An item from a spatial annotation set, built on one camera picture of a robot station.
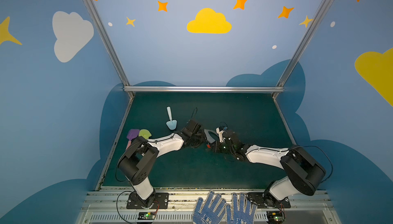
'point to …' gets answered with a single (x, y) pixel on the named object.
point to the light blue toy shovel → (172, 124)
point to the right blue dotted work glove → (246, 214)
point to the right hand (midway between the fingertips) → (210, 143)
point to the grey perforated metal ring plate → (211, 136)
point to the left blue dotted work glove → (208, 215)
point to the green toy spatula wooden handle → (145, 133)
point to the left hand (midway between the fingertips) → (210, 138)
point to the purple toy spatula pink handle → (131, 135)
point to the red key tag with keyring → (209, 146)
